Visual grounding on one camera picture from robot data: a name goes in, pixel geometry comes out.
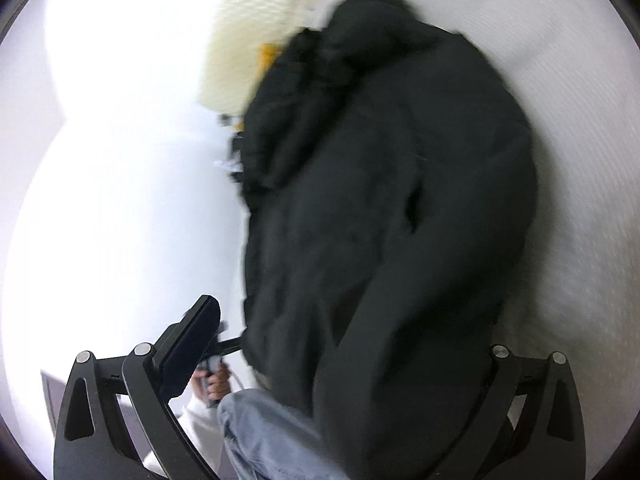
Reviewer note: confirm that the person's blue jeans legs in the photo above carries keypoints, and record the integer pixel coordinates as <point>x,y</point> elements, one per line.
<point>260,435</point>

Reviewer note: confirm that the bed with grey bedding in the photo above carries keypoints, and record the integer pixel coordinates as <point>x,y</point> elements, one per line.
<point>575,110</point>

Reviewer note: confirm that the yellow pillow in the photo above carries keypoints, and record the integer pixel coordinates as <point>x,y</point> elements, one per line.
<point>267,57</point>

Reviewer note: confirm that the cream quilted headboard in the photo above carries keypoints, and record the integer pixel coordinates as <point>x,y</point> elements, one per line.
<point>235,50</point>

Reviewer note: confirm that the black puffer jacket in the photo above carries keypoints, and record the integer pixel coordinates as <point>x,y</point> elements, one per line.
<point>390,210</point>

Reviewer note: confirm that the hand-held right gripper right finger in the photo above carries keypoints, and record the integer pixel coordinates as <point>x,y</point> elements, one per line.
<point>530,385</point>

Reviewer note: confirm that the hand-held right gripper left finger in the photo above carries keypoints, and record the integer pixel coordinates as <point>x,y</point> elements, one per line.
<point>187,350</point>

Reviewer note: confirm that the person's left hand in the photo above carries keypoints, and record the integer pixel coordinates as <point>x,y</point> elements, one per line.
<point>216,385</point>

